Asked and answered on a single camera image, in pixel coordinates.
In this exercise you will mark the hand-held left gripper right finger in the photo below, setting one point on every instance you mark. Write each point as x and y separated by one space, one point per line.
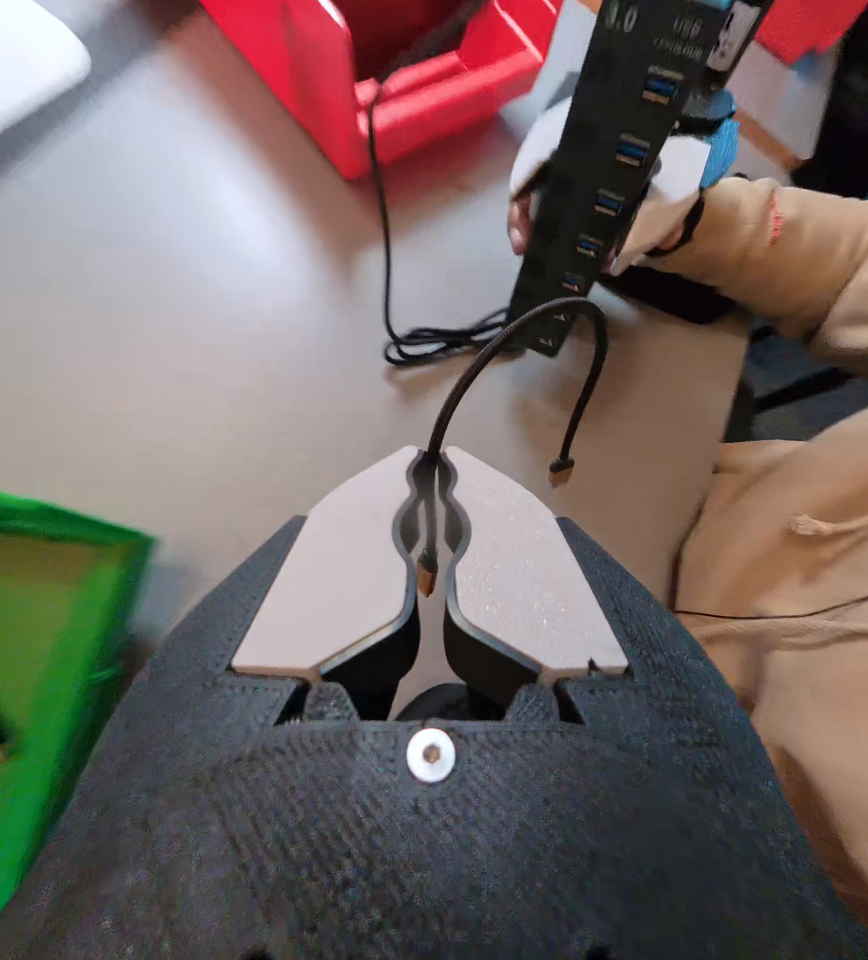
539 592

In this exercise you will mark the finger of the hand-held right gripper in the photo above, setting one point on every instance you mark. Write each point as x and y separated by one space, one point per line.
678 172
539 146

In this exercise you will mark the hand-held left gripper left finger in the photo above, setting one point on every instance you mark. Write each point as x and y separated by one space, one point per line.
321 592

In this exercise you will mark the black seven-port usb hub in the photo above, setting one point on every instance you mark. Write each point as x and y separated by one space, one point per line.
591 150

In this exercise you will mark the red plastic bin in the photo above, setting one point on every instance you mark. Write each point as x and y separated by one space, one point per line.
314 75

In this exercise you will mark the green plastic bin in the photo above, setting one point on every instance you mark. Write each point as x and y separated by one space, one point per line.
29 675

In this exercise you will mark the person's right hand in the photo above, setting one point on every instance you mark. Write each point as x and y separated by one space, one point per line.
520 225

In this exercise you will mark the black chair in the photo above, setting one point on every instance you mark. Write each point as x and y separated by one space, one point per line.
786 390

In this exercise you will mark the person's beige hoodie torso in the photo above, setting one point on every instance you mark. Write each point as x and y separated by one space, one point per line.
816 562

